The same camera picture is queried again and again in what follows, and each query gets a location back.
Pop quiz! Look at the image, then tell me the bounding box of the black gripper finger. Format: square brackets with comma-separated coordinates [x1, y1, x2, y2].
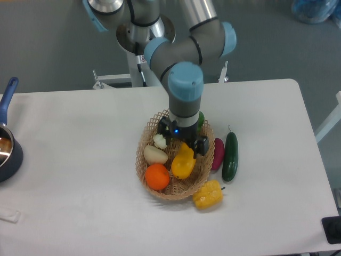
[193, 135, 208, 158]
[157, 116, 172, 139]

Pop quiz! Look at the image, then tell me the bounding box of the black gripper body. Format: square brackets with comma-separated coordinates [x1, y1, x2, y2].
[167, 117, 198, 149]

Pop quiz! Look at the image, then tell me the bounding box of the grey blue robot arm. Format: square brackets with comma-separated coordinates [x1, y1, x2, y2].
[83, 1, 237, 155]

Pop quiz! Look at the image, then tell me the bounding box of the woven wicker basket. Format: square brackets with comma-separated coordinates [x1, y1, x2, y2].
[136, 109, 215, 200]

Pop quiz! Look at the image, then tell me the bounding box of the purple sweet potato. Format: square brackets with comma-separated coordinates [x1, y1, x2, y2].
[212, 138, 225, 171]

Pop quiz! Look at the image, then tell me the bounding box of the green bok choy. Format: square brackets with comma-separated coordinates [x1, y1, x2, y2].
[153, 111, 205, 149]

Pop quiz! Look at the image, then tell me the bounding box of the white onion half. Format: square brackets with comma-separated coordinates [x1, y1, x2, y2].
[143, 145, 168, 165]

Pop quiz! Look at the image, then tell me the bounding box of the green cucumber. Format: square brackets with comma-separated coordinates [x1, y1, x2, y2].
[222, 128, 239, 182]

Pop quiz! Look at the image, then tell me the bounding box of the orange fruit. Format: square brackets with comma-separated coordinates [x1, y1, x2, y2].
[145, 164, 170, 190]

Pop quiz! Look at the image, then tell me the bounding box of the yellow corn piece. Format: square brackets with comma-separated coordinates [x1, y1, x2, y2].
[192, 180, 223, 210]

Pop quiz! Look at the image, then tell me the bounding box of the black device at edge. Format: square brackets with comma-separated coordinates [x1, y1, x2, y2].
[321, 216, 341, 244]

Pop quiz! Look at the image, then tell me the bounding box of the blue saucepan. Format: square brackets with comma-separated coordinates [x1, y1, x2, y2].
[1, 77, 23, 182]

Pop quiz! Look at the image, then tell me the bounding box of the blue plastic bag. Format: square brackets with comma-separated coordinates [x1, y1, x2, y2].
[291, 0, 339, 25]

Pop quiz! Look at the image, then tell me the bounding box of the clear plastic packet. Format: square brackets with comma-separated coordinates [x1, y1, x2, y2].
[0, 207, 21, 223]

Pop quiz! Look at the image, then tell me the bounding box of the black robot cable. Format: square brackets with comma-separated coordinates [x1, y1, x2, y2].
[134, 42, 148, 87]

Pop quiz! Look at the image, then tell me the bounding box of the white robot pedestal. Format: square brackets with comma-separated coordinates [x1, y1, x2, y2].
[116, 14, 176, 87]

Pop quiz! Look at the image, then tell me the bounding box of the white frame bar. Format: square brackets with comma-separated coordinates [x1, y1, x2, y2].
[315, 91, 340, 143]

